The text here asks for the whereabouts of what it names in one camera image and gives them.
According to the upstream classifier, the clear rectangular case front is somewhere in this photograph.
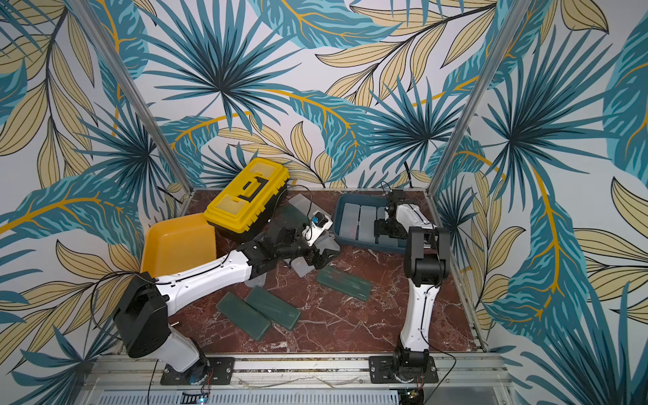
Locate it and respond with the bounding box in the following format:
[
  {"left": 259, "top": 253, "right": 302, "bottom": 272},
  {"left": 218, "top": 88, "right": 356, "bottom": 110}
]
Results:
[{"left": 358, "top": 205, "right": 377, "bottom": 244}]

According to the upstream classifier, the clear case with barcode label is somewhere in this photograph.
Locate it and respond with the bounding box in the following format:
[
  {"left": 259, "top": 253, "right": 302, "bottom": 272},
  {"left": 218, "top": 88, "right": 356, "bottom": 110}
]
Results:
[{"left": 289, "top": 194, "right": 317, "bottom": 218}]

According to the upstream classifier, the green pencil case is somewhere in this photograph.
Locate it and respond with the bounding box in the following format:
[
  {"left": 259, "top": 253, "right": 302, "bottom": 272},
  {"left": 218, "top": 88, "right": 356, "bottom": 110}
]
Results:
[
  {"left": 245, "top": 286, "right": 301, "bottom": 331},
  {"left": 317, "top": 266, "right": 372, "bottom": 302},
  {"left": 278, "top": 204, "right": 309, "bottom": 228},
  {"left": 217, "top": 292, "right": 271, "bottom": 341}
]

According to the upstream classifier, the clear case lower stack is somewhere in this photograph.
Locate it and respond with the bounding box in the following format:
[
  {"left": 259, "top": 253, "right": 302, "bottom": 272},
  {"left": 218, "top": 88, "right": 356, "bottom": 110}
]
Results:
[{"left": 286, "top": 237, "right": 341, "bottom": 278}]

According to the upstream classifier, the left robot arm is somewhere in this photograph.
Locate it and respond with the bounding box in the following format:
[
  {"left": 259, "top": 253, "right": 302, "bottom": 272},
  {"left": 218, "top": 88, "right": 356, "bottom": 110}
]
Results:
[{"left": 113, "top": 211, "right": 340, "bottom": 385}]

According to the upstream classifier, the teal plastic tray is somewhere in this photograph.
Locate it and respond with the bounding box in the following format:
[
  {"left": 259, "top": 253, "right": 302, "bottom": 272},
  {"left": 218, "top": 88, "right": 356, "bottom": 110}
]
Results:
[{"left": 332, "top": 193, "right": 406, "bottom": 254}]

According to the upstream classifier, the yellow black toolbox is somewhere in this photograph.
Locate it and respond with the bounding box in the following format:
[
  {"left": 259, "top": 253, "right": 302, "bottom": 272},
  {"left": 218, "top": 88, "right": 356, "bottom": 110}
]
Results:
[{"left": 204, "top": 158, "right": 290, "bottom": 243}]

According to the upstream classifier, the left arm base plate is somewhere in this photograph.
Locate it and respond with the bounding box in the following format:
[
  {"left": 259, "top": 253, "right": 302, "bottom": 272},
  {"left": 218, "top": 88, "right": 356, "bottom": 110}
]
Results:
[{"left": 160, "top": 356, "right": 236, "bottom": 386}]

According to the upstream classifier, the yellow plastic tray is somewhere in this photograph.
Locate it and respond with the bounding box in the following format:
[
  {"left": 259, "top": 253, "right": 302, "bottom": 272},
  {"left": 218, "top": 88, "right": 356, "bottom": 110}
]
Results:
[{"left": 140, "top": 214, "right": 217, "bottom": 278}]

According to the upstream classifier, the clear case with red pen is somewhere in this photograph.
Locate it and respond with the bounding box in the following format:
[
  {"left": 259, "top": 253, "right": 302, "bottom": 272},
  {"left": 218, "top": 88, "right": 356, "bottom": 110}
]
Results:
[{"left": 339, "top": 204, "right": 360, "bottom": 240}]

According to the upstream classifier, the aluminium front rail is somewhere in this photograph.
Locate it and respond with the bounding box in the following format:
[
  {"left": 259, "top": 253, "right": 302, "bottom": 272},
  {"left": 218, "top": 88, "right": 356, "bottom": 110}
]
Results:
[{"left": 76, "top": 353, "right": 520, "bottom": 404}]

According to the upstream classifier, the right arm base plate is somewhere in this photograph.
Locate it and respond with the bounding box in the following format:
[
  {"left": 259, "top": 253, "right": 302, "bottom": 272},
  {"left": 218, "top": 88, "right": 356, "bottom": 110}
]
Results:
[{"left": 369, "top": 352, "right": 439, "bottom": 384}]

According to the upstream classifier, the clear ribbed case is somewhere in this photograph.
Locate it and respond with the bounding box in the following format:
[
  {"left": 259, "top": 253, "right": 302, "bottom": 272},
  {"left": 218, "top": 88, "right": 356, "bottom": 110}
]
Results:
[
  {"left": 377, "top": 207, "right": 398, "bottom": 247},
  {"left": 244, "top": 273, "right": 267, "bottom": 289}
]

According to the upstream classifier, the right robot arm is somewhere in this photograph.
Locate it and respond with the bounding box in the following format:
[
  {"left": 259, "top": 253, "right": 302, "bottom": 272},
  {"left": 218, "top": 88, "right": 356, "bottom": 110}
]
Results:
[{"left": 375, "top": 190, "right": 450, "bottom": 382}]

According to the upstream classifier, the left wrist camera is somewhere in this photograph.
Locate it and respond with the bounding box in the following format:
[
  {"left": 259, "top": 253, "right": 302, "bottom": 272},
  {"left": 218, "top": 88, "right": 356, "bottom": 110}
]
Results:
[{"left": 303, "top": 210, "right": 332, "bottom": 246}]

